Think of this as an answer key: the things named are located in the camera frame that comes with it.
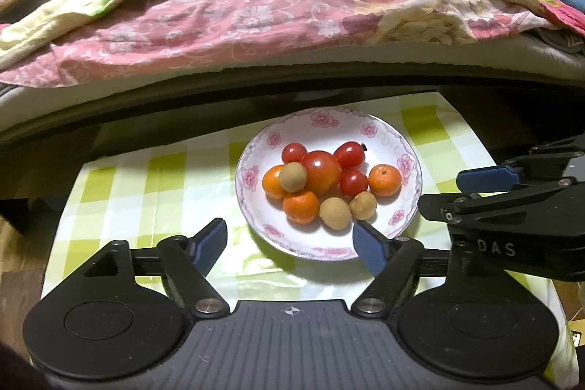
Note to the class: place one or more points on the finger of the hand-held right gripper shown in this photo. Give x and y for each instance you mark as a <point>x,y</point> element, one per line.
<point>489,180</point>
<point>438,207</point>

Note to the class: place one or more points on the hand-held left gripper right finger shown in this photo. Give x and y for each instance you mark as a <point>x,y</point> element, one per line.
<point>370,246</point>

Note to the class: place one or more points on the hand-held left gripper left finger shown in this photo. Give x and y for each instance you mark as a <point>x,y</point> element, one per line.
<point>210,244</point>

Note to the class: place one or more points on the brown longan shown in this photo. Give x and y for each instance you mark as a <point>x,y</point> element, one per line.
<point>335,212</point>
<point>363,205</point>
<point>292,176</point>

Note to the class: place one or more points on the small tangerine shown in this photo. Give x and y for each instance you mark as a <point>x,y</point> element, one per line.
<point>385,180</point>
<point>300,207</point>

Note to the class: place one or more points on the red cherry tomato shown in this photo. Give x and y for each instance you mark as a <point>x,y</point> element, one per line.
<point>348,154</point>
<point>294,152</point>
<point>353,183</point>

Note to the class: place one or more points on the orange tomato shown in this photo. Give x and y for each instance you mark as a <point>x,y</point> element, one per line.
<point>270,184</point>

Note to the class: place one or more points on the large red tomato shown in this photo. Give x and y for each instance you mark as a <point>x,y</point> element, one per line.
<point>322,170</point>

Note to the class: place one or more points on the white plate with pink flowers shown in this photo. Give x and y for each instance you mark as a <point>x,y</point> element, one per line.
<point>320,138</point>

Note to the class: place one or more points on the green checked tablecloth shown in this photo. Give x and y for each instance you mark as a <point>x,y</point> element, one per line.
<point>137,189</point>

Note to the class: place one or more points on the pink floral quilt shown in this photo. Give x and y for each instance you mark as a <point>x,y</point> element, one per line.
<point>205,24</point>

